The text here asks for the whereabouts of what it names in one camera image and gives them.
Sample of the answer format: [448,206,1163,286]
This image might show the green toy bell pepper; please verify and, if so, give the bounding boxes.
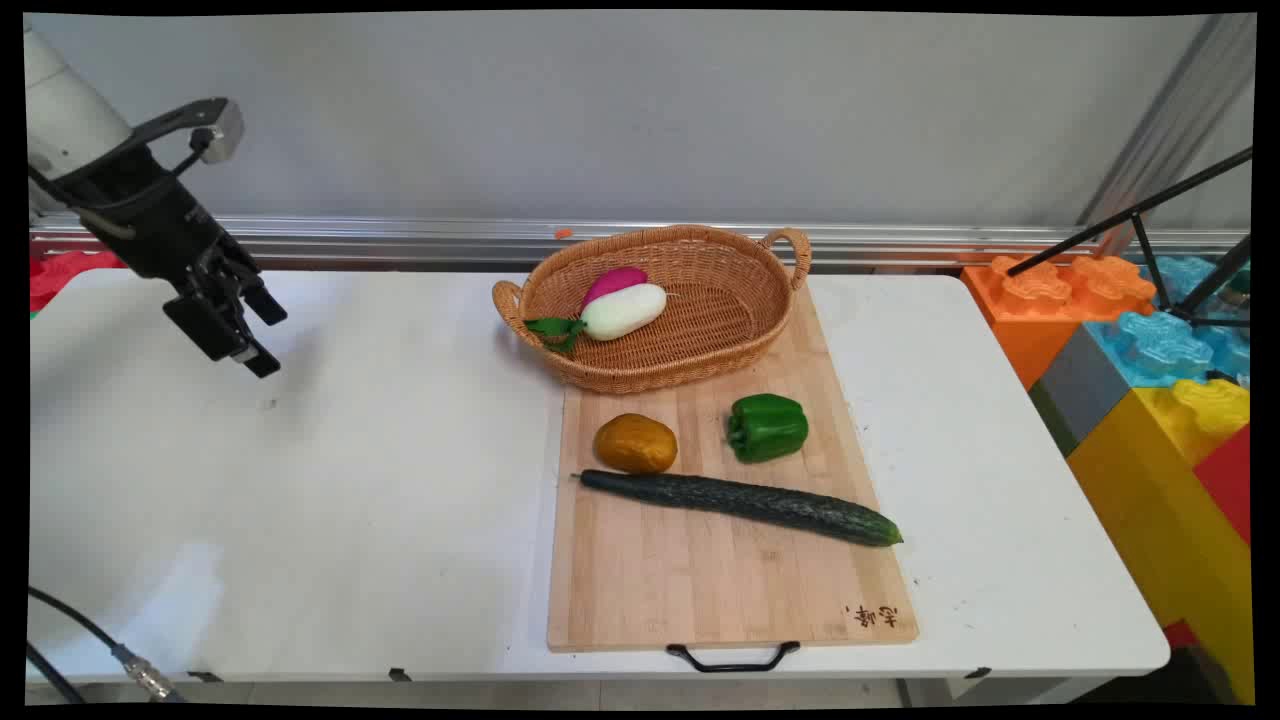
[726,393,810,464]

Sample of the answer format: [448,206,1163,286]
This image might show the black cutting board handle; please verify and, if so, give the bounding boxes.
[666,641,802,674]

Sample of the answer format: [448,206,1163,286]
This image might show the grey foam building block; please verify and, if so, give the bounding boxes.
[1029,325,1131,457]

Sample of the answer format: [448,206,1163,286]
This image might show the thick black cable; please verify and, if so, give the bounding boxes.
[27,643,88,705]

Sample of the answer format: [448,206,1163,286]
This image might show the bamboo cutting board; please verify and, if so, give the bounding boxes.
[546,285,920,654]

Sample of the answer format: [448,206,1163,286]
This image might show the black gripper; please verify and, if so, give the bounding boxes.
[45,145,289,379]

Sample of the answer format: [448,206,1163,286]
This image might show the orange foam building block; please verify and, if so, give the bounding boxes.
[962,255,1158,391]

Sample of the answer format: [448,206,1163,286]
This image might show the thin cable with metal connector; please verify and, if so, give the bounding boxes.
[28,587,184,703]

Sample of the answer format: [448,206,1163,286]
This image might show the brown toy potato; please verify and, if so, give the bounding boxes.
[593,413,679,475]

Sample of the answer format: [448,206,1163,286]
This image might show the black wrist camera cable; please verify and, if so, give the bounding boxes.
[30,128,213,241]

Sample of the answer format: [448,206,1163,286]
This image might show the white pink toy radish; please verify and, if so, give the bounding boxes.
[524,266,669,353]

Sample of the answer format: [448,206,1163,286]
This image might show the colourful giant building blocks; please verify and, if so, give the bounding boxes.
[1067,378,1256,703]

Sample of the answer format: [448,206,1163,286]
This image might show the blue foam building block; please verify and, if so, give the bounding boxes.
[1085,255,1253,391]

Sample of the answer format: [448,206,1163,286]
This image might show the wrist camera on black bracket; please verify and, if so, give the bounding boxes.
[130,97,246,166]

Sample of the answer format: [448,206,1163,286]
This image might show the woven wicker basket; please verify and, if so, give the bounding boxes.
[491,224,813,395]

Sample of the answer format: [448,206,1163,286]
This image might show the aluminium rail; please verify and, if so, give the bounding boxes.
[30,212,1251,271]

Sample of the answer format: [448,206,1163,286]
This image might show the red foam building block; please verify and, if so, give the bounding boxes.
[1193,425,1253,546]
[30,250,128,314]

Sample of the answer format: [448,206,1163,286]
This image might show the black tripod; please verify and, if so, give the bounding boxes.
[1005,148,1253,331]

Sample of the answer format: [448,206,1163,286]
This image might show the dark green toy cucumber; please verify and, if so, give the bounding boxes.
[572,469,905,548]

